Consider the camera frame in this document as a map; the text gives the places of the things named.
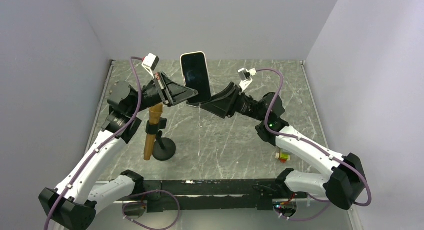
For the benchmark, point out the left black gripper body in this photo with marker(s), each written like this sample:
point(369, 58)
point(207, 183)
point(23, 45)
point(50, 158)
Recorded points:
point(158, 82)

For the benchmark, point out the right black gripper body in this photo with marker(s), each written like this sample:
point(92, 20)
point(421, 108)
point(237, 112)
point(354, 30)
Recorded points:
point(238, 103)

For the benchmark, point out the black smartphone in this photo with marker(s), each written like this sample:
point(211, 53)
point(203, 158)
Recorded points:
point(196, 76)

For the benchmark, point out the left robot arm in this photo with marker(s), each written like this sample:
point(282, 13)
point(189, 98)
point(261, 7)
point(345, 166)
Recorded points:
point(75, 201)

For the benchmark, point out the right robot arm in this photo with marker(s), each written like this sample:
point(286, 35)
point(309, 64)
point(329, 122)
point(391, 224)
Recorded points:
point(340, 178)

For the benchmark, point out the gold microphone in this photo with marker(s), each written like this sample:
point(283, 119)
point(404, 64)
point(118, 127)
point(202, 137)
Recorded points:
point(152, 128)

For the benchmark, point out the black microphone stand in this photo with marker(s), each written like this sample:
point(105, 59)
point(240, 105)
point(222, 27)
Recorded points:
point(164, 148)

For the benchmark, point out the colourful toy brick assembly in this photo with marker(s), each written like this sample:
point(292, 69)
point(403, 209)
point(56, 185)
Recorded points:
point(283, 157)

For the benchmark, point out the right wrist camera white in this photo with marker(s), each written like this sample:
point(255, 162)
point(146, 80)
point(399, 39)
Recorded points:
point(246, 76)

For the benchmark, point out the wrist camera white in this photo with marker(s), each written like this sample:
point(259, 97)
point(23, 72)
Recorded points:
point(246, 76)
point(149, 63)

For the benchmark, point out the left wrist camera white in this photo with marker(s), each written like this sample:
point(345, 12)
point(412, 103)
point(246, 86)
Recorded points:
point(149, 63)

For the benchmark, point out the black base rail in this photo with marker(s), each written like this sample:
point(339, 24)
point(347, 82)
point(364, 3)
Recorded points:
point(170, 195)

